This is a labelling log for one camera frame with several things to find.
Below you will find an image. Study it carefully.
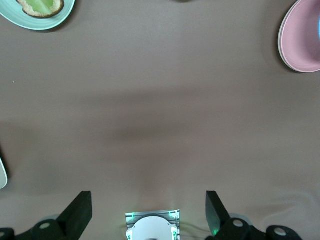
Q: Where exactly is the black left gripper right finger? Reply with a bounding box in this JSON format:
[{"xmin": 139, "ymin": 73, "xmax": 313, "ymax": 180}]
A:
[{"xmin": 205, "ymin": 190, "xmax": 304, "ymax": 240}]

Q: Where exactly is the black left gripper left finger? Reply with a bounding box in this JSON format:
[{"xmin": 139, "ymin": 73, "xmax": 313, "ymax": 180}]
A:
[{"xmin": 0, "ymin": 191, "xmax": 93, "ymax": 240}]

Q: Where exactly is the pink shallow plate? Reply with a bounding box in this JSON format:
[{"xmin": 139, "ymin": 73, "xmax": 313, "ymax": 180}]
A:
[{"xmin": 279, "ymin": 0, "xmax": 320, "ymax": 73}]

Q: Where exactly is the cream toaster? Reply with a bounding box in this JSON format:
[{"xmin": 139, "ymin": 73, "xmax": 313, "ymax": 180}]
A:
[{"xmin": 0, "ymin": 146, "xmax": 9, "ymax": 191}]

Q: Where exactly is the brown table cover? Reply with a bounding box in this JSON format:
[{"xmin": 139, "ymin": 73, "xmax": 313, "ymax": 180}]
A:
[{"xmin": 0, "ymin": 0, "xmax": 320, "ymax": 240}]

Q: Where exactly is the beige shallow plate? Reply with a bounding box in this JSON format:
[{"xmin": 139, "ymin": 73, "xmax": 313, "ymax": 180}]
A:
[{"xmin": 277, "ymin": 0, "xmax": 320, "ymax": 74}]

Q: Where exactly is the green plate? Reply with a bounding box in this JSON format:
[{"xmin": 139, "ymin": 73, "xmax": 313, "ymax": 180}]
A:
[{"xmin": 0, "ymin": 0, "xmax": 76, "ymax": 31}]

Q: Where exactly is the toasted bread slice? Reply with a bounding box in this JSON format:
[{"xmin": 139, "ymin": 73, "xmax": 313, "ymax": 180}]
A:
[{"xmin": 16, "ymin": 0, "xmax": 65, "ymax": 20}]

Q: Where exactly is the green lettuce leaf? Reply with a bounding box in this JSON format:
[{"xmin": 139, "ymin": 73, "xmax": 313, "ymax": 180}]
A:
[{"xmin": 24, "ymin": 0, "xmax": 57, "ymax": 15}]

